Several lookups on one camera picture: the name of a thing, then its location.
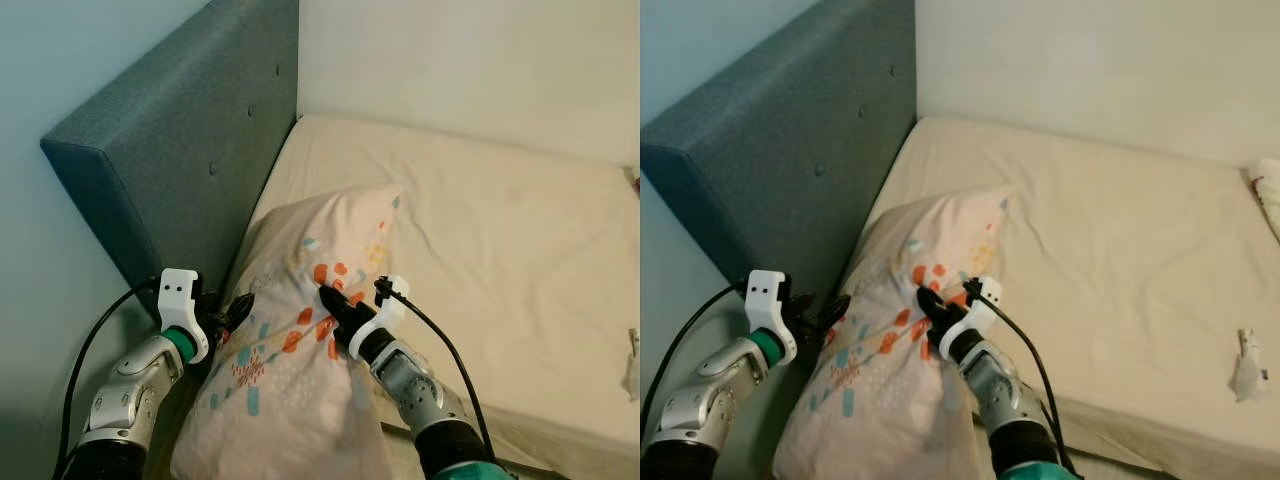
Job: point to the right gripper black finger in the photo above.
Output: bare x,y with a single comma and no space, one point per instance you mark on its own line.
330,302
928,302

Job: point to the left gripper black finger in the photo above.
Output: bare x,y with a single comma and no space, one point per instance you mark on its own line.
240,310
833,310

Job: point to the pink patterned pillow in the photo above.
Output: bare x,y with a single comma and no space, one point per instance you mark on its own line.
290,400
890,400

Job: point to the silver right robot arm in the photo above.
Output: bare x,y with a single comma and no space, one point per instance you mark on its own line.
1000,385
410,385

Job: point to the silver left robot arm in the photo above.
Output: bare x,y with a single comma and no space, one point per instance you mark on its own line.
705,400
125,390

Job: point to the beige sheeted bed mattress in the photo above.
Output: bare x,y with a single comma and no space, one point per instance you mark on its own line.
1090,250
480,250

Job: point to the blue-grey upholstered headboard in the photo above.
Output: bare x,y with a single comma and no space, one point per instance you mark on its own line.
180,130
790,130

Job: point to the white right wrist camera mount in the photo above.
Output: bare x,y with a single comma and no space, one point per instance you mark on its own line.
385,318
978,318

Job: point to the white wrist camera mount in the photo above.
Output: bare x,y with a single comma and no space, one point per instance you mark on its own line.
385,318
765,292
978,318
178,290

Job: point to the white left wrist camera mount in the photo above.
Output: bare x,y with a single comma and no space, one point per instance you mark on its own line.
765,292
178,290

